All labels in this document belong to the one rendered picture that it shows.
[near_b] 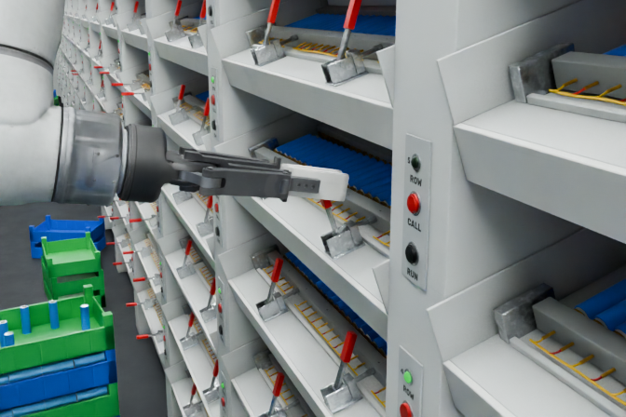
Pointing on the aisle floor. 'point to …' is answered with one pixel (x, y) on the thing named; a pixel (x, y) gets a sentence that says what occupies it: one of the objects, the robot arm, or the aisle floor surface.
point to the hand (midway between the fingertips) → (312, 182)
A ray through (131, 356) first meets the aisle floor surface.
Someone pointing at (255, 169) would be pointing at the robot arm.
